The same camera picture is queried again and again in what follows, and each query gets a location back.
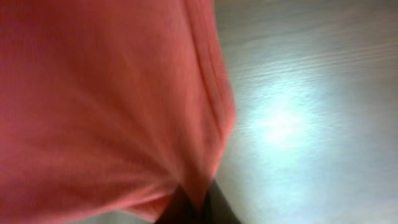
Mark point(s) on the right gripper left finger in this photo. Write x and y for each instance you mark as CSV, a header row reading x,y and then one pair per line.
x,y
179,210

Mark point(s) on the orange printed t-shirt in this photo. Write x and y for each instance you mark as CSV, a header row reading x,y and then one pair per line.
x,y
109,105

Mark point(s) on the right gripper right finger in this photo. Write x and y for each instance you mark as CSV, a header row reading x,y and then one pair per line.
x,y
216,209

